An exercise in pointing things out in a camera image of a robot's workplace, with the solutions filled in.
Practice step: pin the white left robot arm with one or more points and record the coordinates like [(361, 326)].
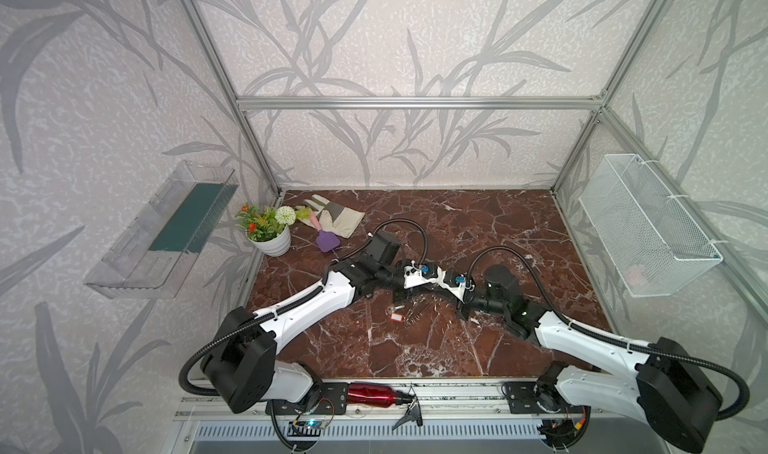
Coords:
[(243, 367)]

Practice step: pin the clear plastic wall tray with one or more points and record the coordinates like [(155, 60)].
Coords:
[(155, 254)]

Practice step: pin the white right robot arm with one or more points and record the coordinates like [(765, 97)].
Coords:
[(655, 383)]

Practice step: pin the beige and grey garden glove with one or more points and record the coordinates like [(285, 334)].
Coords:
[(334, 217)]

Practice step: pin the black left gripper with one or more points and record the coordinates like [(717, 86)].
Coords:
[(399, 280)]

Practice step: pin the white wire mesh basket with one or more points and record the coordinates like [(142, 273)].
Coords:
[(652, 239)]

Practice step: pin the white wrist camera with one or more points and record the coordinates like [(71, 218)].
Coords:
[(455, 284), (422, 275)]

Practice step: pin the purple trowel pink handle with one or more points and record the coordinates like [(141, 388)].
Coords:
[(325, 241)]

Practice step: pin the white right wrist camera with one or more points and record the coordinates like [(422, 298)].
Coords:
[(455, 284)]

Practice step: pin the white ribbed plant pot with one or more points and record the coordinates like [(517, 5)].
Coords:
[(277, 246)]

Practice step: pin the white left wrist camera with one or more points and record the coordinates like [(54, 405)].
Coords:
[(422, 275)]

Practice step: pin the artificial green plant with flowers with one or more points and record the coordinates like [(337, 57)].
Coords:
[(265, 224)]

